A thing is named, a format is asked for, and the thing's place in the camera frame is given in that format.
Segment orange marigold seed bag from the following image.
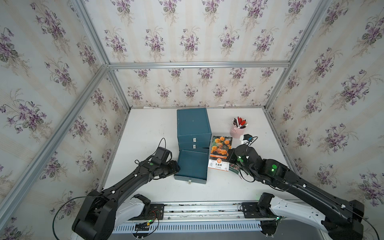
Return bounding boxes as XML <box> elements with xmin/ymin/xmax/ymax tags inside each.
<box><xmin>208</xmin><ymin>136</ymin><xmax>233</xmax><ymax>172</ymax></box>

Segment red and black pens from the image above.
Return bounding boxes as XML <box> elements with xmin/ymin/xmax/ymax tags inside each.
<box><xmin>233</xmin><ymin>117</ymin><xmax>248</xmax><ymax>129</ymax></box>

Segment teal three-drawer cabinet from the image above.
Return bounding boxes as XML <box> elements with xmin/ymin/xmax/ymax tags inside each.
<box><xmin>174</xmin><ymin>108</ymin><xmax>212</xmax><ymax>184</ymax></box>

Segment mixed flower seed bag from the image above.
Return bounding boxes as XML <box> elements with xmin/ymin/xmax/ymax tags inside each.
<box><xmin>229</xmin><ymin>163</ymin><xmax>240</xmax><ymax>175</ymax></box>

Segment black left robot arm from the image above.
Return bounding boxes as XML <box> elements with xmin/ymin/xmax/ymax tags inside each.
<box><xmin>72</xmin><ymin>147</ymin><xmax>180</xmax><ymax>240</ymax></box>

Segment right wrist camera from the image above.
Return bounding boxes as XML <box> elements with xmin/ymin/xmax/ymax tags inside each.
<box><xmin>240</xmin><ymin>134</ymin><xmax>258</xmax><ymax>146</ymax></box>

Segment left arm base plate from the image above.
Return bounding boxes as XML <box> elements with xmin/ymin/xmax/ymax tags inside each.
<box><xmin>129</xmin><ymin>203</ymin><xmax>165</xmax><ymax>221</ymax></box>

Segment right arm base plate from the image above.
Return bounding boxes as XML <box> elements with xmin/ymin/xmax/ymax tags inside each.
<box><xmin>240</xmin><ymin>202</ymin><xmax>283</xmax><ymax>221</ymax></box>

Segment aluminium front rail frame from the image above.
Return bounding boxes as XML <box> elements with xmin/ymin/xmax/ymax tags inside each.
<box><xmin>71</xmin><ymin>200</ymin><xmax>340</xmax><ymax>240</ymax></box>

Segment pink pen cup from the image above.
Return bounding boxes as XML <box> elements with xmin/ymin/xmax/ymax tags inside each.
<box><xmin>230</xmin><ymin>125</ymin><xmax>245</xmax><ymax>139</ymax></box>

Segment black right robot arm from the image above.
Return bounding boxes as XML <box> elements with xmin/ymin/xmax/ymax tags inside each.
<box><xmin>229</xmin><ymin>144</ymin><xmax>365</xmax><ymax>240</ymax></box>

